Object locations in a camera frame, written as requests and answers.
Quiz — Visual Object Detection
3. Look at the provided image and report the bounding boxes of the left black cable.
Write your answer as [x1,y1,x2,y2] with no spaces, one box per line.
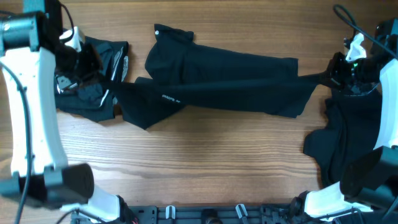
[0,2,75,224]

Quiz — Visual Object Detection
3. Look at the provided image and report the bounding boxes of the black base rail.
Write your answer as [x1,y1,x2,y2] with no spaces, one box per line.
[70,203,336,224]

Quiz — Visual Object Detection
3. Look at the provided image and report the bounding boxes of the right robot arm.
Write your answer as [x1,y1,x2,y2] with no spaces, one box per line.
[291,19,397,220]

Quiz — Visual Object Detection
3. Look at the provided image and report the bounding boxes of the folded black shirt with logo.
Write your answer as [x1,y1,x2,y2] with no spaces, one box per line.
[55,36,129,122]

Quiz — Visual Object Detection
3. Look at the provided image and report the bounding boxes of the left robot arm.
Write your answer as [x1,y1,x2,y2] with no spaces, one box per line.
[1,1,136,223]

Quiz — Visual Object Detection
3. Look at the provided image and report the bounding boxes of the black polo shirt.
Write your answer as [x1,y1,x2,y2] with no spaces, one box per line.
[108,24,320,129]

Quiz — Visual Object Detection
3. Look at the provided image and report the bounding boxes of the pile of black clothes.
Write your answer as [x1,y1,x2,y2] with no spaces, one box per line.
[303,90,382,187]

